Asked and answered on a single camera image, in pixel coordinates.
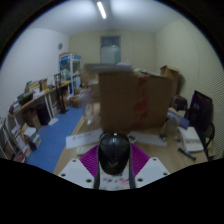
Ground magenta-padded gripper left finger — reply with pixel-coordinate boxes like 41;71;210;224
57;143;102;190

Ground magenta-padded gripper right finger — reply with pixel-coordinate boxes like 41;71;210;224
128;143;171;190

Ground black computer mouse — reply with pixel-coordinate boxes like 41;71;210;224
98;131;131;176

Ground white book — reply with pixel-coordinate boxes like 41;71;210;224
178;126;205;153

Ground blue book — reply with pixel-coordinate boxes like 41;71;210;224
166;109;190;129

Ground large brown cardboard box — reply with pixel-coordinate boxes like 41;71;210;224
98;70;174;133

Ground black office chair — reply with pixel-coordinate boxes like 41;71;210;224
186;89;216;158

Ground cluttered shelf unit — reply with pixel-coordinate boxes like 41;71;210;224
0;78;73;163

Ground tall open cardboard box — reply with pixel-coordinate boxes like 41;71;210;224
159;65;183;98

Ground blue and white cabinet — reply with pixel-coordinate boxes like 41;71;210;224
58;53;82;98

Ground grey door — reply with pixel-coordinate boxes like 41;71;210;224
99;35;122;65

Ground ceiling tube light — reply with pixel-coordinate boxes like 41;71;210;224
96;1;108;20

